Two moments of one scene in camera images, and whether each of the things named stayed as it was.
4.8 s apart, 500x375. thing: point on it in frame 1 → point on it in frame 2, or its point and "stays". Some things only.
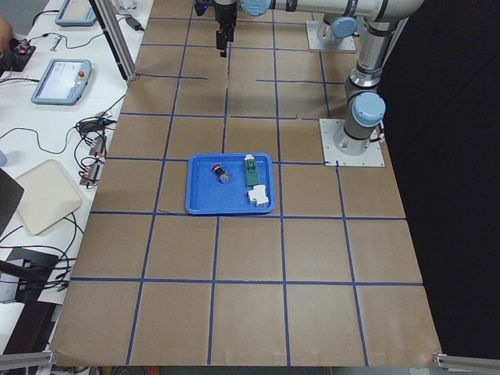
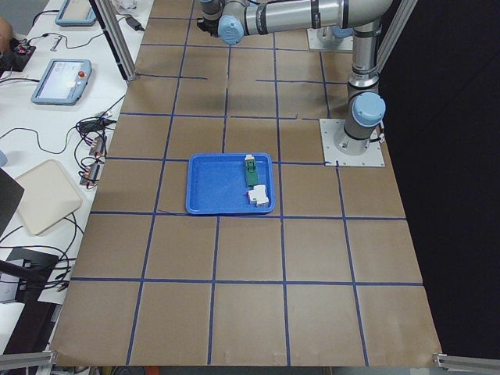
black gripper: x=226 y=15 → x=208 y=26
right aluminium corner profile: x=466 y=362 stays
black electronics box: x=16 y=58 stays
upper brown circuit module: x=98 y=147 stays
